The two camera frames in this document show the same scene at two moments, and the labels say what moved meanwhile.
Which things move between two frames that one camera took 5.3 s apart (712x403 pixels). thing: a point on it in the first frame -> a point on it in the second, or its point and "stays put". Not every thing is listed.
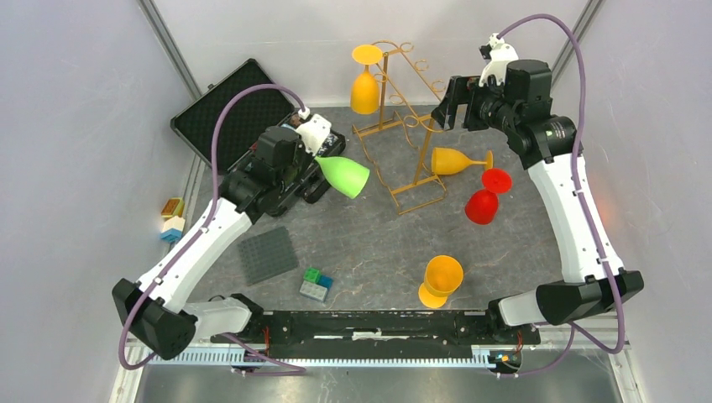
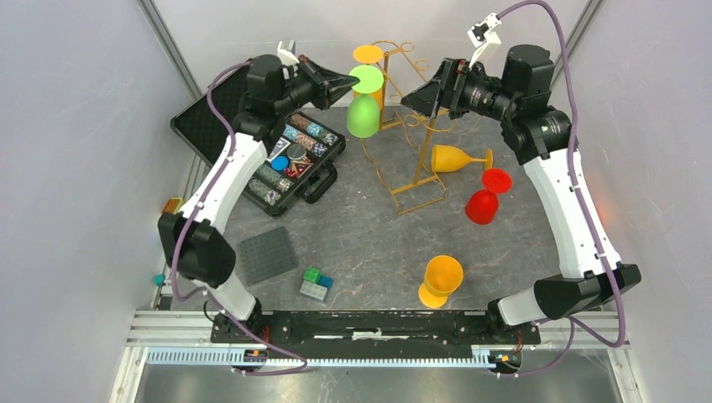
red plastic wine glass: (481, 204) stays put
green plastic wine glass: (344, 175) -> (363, 117)
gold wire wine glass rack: (395, 142) stays put
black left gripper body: (295, 173) -> (299, 93)
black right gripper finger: (457, 92) -> (451, 91)
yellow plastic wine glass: (447, 161) stays put
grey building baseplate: (267, 255) stays put
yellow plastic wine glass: (364, 90) stays put
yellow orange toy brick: (174, 206) stays put
